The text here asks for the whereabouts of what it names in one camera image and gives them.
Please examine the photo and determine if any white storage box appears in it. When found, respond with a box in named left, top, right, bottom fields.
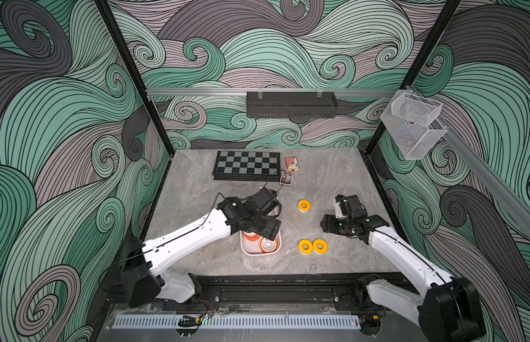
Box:
left=239, top=231, right=282, bottom=257

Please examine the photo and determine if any orange tape roll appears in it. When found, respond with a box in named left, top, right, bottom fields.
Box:
left=259, top=238, right=278, bottom=254
left=242, top=232, right=262, bottom=242

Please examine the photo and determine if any yellow tape roll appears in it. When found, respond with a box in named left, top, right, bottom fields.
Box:
left=298, top=199, right=311, bottom=213
left=313, top=239, right=328, bottom=255
left=298, top=239, right=313, bottom=255

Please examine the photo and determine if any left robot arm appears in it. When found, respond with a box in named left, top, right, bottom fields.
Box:
left=118, top=188, right=282, bottom=308

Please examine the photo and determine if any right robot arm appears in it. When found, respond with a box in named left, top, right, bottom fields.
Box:
left=320, top=195, right=486, bottom=341

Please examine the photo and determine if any purple card box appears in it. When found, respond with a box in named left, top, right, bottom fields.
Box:
left=279, top=170, right=294, bottom=186

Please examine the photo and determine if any red card box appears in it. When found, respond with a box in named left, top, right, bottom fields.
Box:
left=285, top=157, right=300, bottom=172

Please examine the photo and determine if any black chessboard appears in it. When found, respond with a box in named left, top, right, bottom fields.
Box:
left=212, top=150, right=281, bottom=182

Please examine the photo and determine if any clear acrylic bin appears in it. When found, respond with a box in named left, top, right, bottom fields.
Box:
left=381, top=90, right=446, bottom=160

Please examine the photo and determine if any white perforated strip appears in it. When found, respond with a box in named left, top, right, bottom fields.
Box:
left=111, top=313, right=361, bottom=330

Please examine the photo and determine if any black wall shelf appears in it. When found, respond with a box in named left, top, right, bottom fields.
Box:
left=246, top=91, right=339, bottom=121

